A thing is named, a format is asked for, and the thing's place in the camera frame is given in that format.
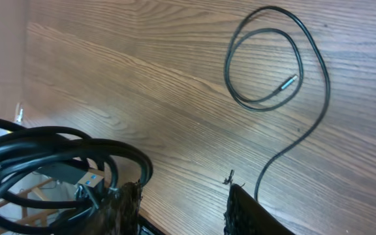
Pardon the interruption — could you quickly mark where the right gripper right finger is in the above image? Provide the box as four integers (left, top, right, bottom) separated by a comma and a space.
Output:
223, 170, 294, 235

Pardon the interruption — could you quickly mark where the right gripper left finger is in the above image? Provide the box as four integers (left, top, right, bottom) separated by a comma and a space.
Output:
49, 181, 143, 235

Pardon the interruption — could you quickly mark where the thick black USB cable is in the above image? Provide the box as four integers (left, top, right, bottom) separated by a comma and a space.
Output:
0, 114, 154, 235

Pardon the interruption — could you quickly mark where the thin black USB cable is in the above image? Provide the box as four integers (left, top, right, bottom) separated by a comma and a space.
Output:
223, 5, 332, 202

